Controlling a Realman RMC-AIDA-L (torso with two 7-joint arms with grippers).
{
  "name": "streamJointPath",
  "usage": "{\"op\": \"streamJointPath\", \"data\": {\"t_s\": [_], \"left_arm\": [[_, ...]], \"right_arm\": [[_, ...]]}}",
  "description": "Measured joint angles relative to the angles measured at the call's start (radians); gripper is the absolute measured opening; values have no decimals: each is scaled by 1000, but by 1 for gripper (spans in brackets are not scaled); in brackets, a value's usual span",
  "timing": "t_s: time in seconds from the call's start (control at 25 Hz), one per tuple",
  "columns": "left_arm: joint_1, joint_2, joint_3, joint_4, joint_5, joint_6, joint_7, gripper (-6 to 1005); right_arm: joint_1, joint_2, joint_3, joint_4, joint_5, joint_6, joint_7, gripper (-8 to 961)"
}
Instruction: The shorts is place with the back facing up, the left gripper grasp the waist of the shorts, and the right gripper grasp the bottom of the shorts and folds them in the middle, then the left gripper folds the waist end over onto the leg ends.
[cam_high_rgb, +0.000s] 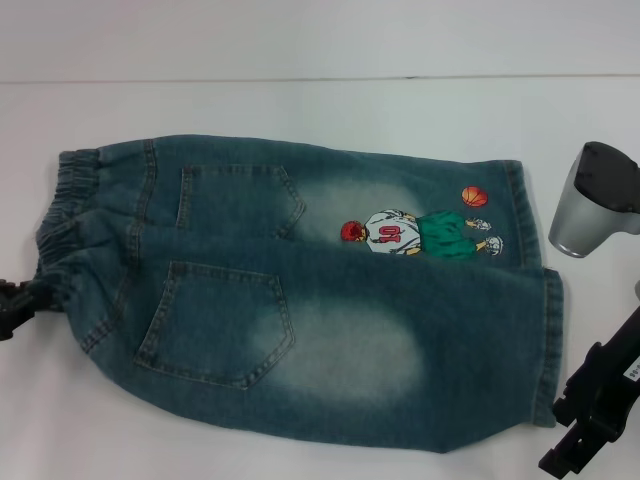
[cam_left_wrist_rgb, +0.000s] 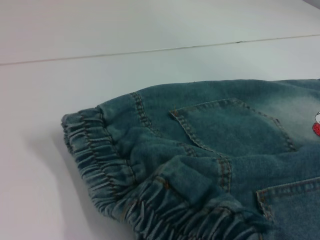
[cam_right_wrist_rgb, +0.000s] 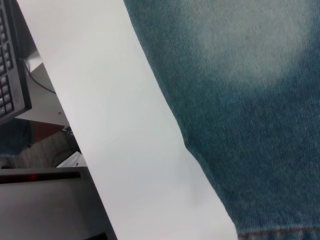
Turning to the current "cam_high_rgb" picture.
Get blue denim shorts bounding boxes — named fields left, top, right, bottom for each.
left=32, top=132, right=566, bottom=444

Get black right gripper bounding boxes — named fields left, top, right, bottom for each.
left=537, top=305, right=640, bottom=475

